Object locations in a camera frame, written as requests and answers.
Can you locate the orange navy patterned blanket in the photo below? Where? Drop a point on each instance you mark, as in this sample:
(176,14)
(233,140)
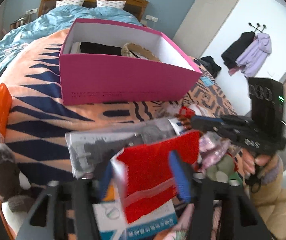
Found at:
(38,120)

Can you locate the lilac hanging hoodie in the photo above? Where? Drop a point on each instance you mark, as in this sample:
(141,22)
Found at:
(254,56)

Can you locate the white blue medicine box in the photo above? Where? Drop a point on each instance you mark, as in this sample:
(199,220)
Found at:
(114,223)

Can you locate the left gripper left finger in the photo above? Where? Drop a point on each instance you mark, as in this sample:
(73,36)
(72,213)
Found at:
(103,174)

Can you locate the cream striped folded cloth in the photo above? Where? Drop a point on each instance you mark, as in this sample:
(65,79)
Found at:
(76,48)

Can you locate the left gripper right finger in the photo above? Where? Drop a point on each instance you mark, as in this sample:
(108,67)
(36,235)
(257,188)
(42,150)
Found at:
(183,176)

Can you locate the black cloth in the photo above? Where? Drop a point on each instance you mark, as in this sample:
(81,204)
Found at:
(96,48)

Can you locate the black hanging jacket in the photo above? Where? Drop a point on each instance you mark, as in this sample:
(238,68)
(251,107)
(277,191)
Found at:
(237,48)

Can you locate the red white plastic bag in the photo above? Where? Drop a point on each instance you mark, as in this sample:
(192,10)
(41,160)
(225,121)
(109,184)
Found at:
(142,174)

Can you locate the green plush toy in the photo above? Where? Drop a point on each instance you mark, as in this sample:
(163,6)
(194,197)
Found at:
(225,171)

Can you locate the right hand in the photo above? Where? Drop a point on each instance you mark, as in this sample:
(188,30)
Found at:
(265,161)

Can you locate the pink floral pouch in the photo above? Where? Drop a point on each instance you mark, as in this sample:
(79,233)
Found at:
(212,148)

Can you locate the patterned pillow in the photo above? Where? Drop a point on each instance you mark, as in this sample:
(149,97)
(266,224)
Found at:
(69,2)
(112,4)

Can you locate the black tracking camera box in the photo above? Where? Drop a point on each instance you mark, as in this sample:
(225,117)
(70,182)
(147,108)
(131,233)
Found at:
(267,102)

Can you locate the clear packaged tool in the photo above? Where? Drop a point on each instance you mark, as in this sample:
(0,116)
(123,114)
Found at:
(89,148)

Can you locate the left patterned pillow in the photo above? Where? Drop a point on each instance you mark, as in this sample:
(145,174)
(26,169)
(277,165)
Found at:
(69,2)

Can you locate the dark clothes pile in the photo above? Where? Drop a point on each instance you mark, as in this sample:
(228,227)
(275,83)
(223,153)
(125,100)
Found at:
(210,65)

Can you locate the right patterned pillow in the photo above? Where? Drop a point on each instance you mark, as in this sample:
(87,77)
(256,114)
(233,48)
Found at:
(112,4)

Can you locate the woven headband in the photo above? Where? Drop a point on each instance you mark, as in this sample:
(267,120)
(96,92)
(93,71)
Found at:
(135,51)

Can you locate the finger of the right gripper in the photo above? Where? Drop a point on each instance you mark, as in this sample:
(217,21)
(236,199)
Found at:
(204,127)
(205,120)

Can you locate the wall coat hook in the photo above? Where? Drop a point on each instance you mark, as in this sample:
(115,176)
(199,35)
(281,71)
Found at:
(258,27)

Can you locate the blue duvet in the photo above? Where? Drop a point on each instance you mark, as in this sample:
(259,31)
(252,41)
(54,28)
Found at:
(55,20)

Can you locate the grey plush toy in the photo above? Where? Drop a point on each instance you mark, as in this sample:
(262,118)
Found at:
(15,188)

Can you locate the pink cardboard box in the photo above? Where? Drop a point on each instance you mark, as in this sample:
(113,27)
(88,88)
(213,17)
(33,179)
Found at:
(97,78)

